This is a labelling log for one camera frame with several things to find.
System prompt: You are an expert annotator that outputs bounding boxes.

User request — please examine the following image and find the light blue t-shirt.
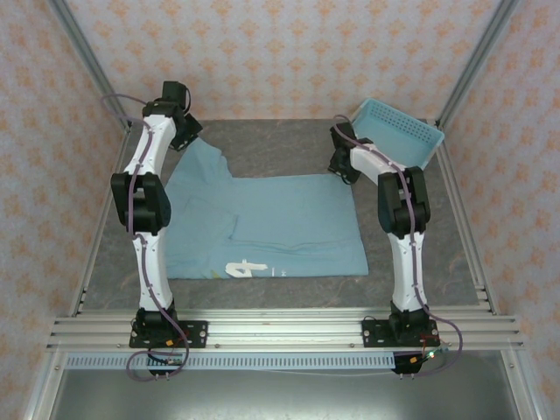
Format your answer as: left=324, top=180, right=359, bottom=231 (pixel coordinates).
left=164, top=142, right=369, bottom=281

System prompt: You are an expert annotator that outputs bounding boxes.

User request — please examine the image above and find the light blue perforated plastic basket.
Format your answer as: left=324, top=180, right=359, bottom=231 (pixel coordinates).
left=349, top=98, right=446, bottom=170

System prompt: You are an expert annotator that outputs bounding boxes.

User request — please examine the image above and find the aluminium front beam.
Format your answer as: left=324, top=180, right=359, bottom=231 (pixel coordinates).
left=45, top=308, right=526, bottom=352

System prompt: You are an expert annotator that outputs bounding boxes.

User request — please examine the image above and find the grey metal sheet panel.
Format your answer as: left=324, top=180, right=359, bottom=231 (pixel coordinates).
left=52, top=369, right=524, bottom=420

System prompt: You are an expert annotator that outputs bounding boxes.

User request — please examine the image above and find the aluminium left upright post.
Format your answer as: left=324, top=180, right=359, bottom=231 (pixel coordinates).
left=51, top=0, right=135, bottom=132

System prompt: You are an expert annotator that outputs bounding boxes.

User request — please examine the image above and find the aluminium upright post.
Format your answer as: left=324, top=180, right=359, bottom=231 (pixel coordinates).
left=436, top=0, right=522, bottom=128
left=51, top=0, right=135, bottom=132

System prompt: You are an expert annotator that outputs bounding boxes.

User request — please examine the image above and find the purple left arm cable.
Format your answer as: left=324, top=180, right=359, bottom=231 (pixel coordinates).
left=101, top=93, right=192, bottom=382

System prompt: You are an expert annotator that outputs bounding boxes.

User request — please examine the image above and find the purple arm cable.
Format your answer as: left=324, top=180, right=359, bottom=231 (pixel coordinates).
left=101, top=93, right=192, bottom=382
left=332, top=114, right=466, bottom=380

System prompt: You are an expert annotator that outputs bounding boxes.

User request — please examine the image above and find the aluminium right side table rail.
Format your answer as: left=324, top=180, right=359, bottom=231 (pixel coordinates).
left=430, top=122, right=500, bottom=316

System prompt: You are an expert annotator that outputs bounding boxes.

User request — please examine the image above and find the aluminium table rail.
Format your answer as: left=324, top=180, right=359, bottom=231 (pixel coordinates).
left=67, top=125, right=133, bottom=319
left=430, top=122, right=500, bottom=316

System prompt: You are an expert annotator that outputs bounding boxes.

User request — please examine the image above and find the aluminium left side table rail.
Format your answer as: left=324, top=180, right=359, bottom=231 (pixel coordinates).
left=67, top=125, right=133, bottom=319

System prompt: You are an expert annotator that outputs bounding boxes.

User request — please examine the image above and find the aluminium right upright post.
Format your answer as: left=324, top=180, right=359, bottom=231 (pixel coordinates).
left=436, top=0, right=522, bottom=128

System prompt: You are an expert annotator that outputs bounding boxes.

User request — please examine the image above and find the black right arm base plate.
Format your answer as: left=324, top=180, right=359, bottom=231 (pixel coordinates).
left=361, top=318, right=439, bottom=350

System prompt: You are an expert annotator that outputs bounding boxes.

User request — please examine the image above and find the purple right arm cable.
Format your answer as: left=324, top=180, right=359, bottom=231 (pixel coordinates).
left=332, top=114, right=466, bottom=380

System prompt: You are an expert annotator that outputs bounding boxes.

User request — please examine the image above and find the white slotted cable duct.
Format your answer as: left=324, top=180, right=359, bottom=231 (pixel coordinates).
left=65, top=353, right=397, bottom=372

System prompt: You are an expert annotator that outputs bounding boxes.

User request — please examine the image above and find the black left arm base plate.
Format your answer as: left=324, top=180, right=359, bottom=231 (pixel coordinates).
left=129, top=320, right=209, bottom=350

